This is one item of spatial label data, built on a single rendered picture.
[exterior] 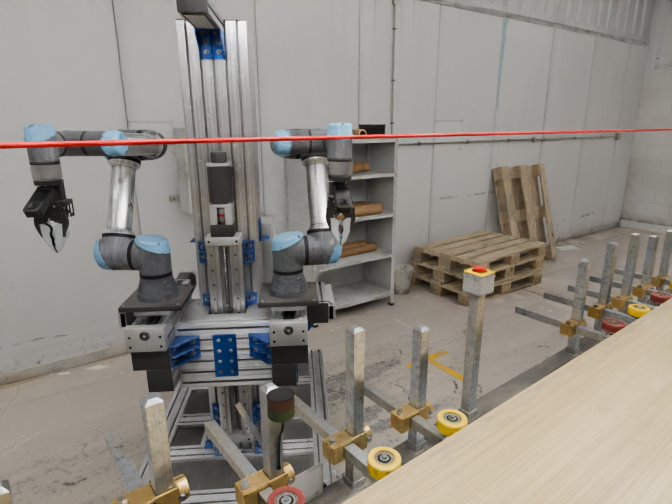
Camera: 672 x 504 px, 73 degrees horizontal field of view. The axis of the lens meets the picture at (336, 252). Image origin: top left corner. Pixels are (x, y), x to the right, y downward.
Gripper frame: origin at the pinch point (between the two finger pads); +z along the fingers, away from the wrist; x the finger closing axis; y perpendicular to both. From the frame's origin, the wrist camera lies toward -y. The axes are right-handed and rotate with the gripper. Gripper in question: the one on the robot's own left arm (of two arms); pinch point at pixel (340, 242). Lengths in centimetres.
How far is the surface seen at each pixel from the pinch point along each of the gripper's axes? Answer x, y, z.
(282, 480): 18, -46, 46
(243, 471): 28, -42, 46
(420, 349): -21.2, -19.3, 27.5
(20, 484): 150, 59, 132
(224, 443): 34, -32, 46
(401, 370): -57, 147, 132
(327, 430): 6, -29, 46
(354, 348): -0.4, -33.0, 19.1
